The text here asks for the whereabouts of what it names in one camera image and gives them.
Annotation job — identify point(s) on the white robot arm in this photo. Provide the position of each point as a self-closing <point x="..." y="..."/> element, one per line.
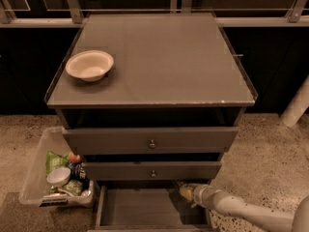
<point x="229" y="205"/>

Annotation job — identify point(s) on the clear plastic storage bin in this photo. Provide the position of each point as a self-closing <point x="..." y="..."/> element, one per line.
<point x="36" y="190"/>

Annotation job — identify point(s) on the grey bottom drawer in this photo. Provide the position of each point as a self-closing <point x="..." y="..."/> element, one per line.
<point x="148" y="209"/>

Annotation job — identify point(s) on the grey top drawer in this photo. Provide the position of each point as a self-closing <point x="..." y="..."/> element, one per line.
<point x="137" y="141"/>

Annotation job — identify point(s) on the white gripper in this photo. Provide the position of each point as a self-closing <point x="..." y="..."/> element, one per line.
<point x="201" y="193"/>

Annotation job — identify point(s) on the dark blue snack bag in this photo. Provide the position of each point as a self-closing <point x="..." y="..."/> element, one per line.
<point x="78" y="173"/>

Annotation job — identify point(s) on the green snack bag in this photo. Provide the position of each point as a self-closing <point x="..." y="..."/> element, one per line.
<point x="54" y="161"/>

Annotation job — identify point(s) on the grey middle drawer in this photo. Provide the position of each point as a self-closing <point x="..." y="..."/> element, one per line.
<point x="151" y="170"/>

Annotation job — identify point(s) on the small white bowl in bin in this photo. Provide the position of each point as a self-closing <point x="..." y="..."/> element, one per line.
<point x="58" y="177"/>

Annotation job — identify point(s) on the metal window frame rail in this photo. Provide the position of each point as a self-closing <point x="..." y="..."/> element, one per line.
<point x="228" y="13"/>

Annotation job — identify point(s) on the green snack packet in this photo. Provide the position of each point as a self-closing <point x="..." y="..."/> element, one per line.
<point x="72" y="188"/>

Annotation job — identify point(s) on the white bowl on counter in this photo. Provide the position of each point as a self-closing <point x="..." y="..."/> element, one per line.
<point x="90" y="66"/>

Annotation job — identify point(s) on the grey drawer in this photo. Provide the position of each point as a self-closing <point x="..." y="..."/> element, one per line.
<point x="137" y="141"/>
<point x="148" y="209"/>
<point x="151" y="170"/>

